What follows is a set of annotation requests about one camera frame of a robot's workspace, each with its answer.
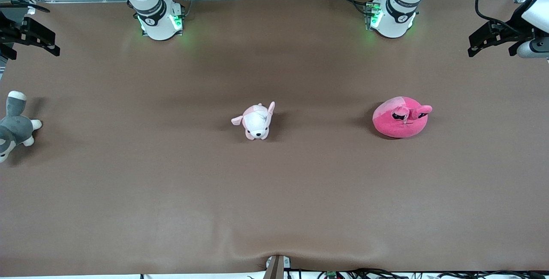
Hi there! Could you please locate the round hot pink plush toy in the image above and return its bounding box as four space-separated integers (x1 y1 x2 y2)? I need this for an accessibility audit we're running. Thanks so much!
372 96 433 139

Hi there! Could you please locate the grey white husky plush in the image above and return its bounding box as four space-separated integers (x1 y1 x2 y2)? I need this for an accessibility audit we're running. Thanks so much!
0 91 43 163

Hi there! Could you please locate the pale pink white puppy plush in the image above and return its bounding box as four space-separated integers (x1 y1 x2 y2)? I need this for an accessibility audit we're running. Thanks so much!
231 102 276 141

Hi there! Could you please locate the brown table cover mat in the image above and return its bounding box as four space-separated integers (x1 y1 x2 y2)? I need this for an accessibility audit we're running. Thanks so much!
0 0 549 277

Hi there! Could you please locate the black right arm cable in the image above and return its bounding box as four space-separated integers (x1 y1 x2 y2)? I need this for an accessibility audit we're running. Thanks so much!
0 0 51 13

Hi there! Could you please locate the black cable bundle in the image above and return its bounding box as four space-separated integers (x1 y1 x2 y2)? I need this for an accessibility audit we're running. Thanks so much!
317 268 549 279

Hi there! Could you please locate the brown camera mount bracket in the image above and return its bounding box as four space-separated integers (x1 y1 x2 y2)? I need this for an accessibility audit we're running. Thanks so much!
263 255 291 279

